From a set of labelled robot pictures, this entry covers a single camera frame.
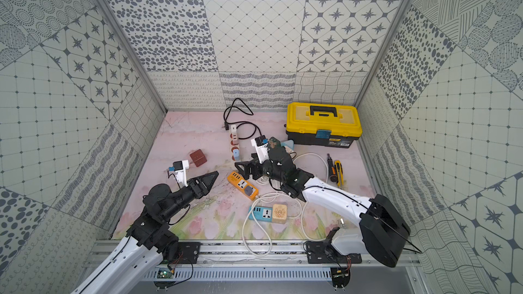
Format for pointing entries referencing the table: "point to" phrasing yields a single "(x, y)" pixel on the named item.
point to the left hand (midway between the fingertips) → (213, 171)
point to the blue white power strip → (261, 214)
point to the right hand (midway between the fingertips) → (246, 162)
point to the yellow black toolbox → (321, 124)
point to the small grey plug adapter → (248, 190)
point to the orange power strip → (243, 185)
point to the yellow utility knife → (339, 171)
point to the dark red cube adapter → (198, 158)
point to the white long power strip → (233, 136)
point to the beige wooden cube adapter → (279, 213)
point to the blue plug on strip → (235, 152)
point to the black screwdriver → (333, 175)
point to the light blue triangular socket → (288, 143)
